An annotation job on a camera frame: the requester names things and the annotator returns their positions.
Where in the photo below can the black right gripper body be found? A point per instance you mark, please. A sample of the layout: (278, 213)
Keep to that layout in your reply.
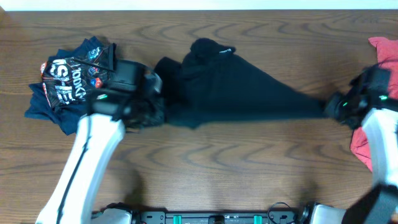
(338, 108)

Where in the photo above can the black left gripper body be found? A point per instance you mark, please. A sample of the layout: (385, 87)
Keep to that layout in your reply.
(151, 114)

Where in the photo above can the plain black t-shirt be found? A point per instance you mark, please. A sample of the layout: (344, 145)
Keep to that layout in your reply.
(213, 84)

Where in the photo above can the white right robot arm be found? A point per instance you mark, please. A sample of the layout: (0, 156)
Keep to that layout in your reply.
(380, 203)

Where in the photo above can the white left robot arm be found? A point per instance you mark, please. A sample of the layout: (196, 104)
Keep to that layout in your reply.
(99, 132)

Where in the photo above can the folded navy blue shirt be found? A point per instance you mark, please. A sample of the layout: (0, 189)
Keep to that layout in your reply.
(66, 117)

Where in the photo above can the black graphic print shirt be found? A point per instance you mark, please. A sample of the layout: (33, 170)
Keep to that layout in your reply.
(67, 80)

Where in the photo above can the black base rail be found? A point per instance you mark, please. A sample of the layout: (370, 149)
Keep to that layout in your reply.
(278, 213)

